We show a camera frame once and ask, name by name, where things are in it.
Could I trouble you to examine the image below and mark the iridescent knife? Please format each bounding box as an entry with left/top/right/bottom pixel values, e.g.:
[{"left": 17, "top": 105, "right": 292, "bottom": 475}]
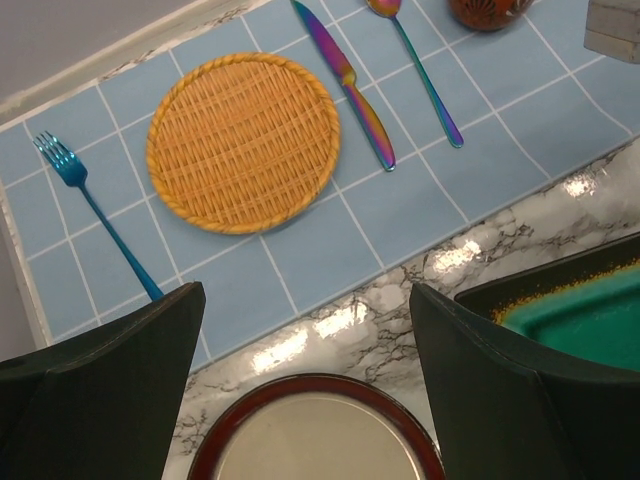
[{"left": 291, "top": 1, "right": 396, "bottom": 172}]

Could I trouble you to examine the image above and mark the woven wicker round trivet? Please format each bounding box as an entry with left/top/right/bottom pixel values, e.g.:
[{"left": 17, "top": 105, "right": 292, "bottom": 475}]
[{"left": 146, "top": 52, "right": 341, "bottom": 235}]

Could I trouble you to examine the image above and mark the orange black mug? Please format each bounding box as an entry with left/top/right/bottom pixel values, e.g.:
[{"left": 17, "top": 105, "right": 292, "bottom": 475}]
[{"left": 447, "top": 0, "right": 534, "bottom": 32}]

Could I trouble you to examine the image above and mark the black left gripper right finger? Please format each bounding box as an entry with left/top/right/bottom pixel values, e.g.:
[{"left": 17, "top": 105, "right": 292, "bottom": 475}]
[{"left": 410, "top": 284, "right": 639, "bottom": 479}]

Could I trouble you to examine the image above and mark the iridescent spoon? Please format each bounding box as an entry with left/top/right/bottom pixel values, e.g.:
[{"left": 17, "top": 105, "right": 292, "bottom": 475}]
[{"left": 367, "top": 0, "right": 464, "bottom": 148}]

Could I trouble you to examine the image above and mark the red rimmed round plate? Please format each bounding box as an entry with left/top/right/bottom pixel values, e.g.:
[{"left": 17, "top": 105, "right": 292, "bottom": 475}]
[{"left": 188, "top": 373, "right": 445, "bottom": 479}]

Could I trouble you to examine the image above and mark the black teal square plate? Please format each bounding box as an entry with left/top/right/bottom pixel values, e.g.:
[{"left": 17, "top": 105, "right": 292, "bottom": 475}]
[{"left": 455, "top": 233, "right": 639, "bottom": 371}]

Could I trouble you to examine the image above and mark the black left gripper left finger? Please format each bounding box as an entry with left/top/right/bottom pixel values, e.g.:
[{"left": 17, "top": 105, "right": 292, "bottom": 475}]
[{"left": 1, "top": 282, "right": 206, "bottom": 479}]

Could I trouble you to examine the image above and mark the blue fork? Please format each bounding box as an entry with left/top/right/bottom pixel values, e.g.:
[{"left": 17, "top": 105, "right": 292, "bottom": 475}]
[{"left": 33, "top": 131, "right": 163, "bottom": 301}]

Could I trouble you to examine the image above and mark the blue grid placemat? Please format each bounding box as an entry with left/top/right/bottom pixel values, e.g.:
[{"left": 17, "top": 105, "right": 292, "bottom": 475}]
[{"left": 1, "top": 1, "right": 639, "bottom": 365}]

